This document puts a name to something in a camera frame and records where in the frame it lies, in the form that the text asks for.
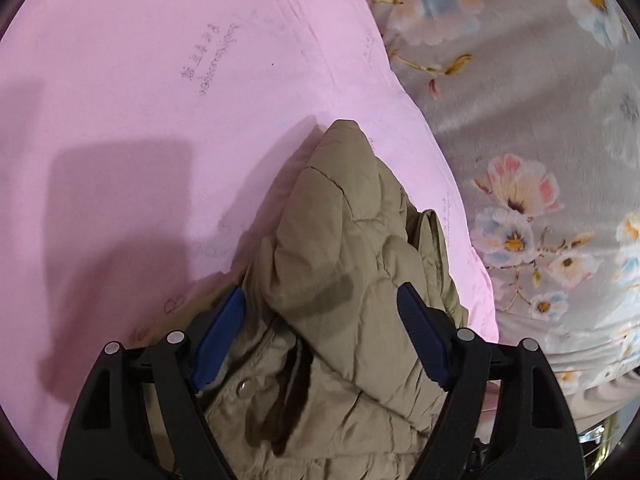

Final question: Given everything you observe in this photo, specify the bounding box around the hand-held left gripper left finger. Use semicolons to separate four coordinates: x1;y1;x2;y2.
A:
57;285;247;480

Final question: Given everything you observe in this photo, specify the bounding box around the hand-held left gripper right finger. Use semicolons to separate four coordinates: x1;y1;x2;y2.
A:
396;282;586;480

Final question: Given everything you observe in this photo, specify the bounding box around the khaki puffer jacket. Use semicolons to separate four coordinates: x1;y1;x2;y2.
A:
150;119;471;480

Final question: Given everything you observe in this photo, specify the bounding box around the pink bed sheet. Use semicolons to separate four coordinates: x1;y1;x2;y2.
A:
0;0;502;471

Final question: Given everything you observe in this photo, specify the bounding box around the grey floral bed cover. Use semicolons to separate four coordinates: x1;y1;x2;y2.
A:
345;0;640;401

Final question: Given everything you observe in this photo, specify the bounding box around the gold metal frame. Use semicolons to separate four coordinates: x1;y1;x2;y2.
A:
575;417;623;480

